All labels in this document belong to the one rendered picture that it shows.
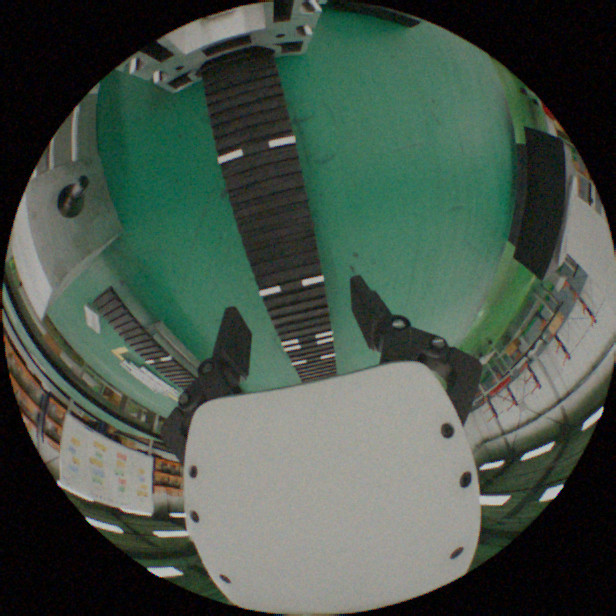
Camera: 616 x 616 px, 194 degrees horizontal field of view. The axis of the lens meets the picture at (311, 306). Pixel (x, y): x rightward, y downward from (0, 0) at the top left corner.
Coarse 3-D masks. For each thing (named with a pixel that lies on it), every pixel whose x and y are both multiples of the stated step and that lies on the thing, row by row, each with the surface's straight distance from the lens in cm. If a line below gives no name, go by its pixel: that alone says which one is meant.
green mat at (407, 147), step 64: (128, 64) 28; (320, 64) 18; (384, 64) 20; (448, 64) 28; (128, 128) 21; (192, 128) 17; (320, 128) 15; (384, 128) 17; (448, 128) 22; (512, 128) 37; (128, 192) 20; (192, 192) 16; (320, 192) 15; (384, 192) 17; (448, 192) 22; (512, 192) 35; (128, 256) 22; (192, 256) 18; (320, 256) 16; (384, 256) 19; (448, 256) 25; (64, 320) 50; (192, 320) 23; (256, 320) 20; (448, 320) 36; (128, 384) 54; (256, 384) 34
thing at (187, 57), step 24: (288, 0) 15; (312, 0) 16; (192, 24) 18; (216, 24) 17; (240, 24) 16; (264, 24) 15; (288, 24) 15; (312, 24) 15; (144, 48) 14; (168, 48) 14; (192, 48) 15; (216, 48) 16; (240, 48) 16; (288, 48) 18; (144, 72) 15; (168, 72) 16; (192, 72) 17
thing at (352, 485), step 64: (320, 384) 6; (384, 384) 6; (192, 448) 8; (256, 448) 6; (320, 448) 6; (384, 448) 6; (448, 448) 6; (192, 512) 8; (256, 512) 6; (320, 512) 6; (384, 512) 6; (448, 512) 7; (256, 576) 7; (320, 576) 7; (384, 576) 7; (448, 576) 8
